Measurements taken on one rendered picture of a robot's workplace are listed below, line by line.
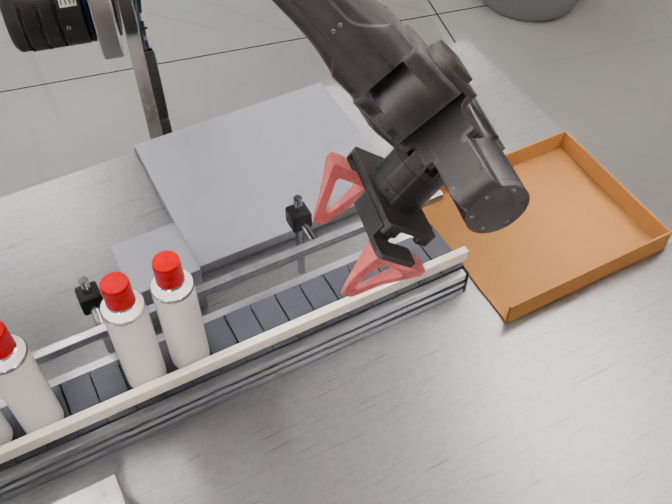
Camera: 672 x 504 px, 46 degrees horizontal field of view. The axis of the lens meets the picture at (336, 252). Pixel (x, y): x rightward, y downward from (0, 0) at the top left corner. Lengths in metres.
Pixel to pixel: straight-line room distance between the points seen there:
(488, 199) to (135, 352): 0.50
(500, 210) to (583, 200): 0.70
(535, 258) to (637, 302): 0.16
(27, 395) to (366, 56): 0.57
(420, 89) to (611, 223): 0.75
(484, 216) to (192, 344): 0.48
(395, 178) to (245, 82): 2.17
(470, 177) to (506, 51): 2.42
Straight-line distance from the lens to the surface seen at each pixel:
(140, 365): 1.01
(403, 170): 0.72
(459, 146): 0.66
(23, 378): 0.96
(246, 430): 1.08
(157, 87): 1.81
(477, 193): 0.64
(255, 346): 1.05
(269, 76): 2.88
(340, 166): 0.78
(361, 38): 0.62
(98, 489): 1.03
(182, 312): 0.96
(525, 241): 1.28
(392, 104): 0.65
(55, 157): 2.72
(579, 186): 1.39
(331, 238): 1.08
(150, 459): 1.08
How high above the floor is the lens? 1.79
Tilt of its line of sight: 51 degrees down
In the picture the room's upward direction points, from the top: straight up
